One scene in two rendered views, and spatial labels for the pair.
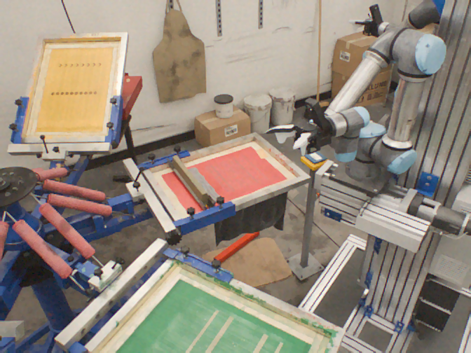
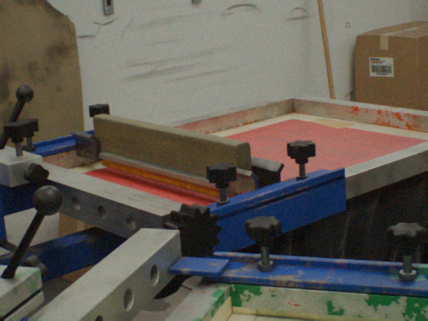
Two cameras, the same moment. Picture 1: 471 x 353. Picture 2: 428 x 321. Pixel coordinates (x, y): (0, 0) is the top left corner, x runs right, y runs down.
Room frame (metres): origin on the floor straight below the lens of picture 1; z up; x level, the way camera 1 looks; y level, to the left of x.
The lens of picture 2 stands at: (0.29, 0.46, 1.38)
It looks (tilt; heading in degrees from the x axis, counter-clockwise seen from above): 14 degrees down; 349
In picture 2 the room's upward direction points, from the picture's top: 4 degrees counter-clockwise
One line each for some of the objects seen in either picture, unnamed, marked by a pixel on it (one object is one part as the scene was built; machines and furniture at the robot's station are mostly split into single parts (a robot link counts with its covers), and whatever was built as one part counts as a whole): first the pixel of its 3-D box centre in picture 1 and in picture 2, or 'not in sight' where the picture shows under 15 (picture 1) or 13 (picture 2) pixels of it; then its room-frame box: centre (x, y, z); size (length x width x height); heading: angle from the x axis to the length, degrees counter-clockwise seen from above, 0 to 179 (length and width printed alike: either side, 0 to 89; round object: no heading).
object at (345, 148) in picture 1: (343, 143); not in sight; (1.23, -0.39, 1.56); 0.11 x 0.08 x 0.11; 28
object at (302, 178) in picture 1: (223, 174); (255, 152); (1.86, 0.07, 0.97); 0.79 x 0.58 x 0.04; 118
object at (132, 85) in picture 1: (104, 96); not in sight; (2.79, 0.95, 1.06); 0.61 x 0.46 x 0.12; 178
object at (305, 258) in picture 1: (309, 217); not in sight; (2.02, -0.49, 0.48); 0.22 x 0.22 x 0.96; 28
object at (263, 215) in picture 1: (248, 213); (352, 258); (1.73, -0.07, 0.79); 0.46 x 0.09 x 0.33; 118
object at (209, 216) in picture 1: (207, 216); (265, 209); (1.51, 0.15, 0.98); 0.30 x 0.05 x 0.07; 118
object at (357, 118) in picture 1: (351, 120); not in sight; (1.21, -0.40, 1.65); 0.11 x 0.08 x 0.09; 118
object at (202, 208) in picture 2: (172, 235); (185, 231); (1.34, 0.30, 1.02); 0.07 x 0.06 x 0.07; 118
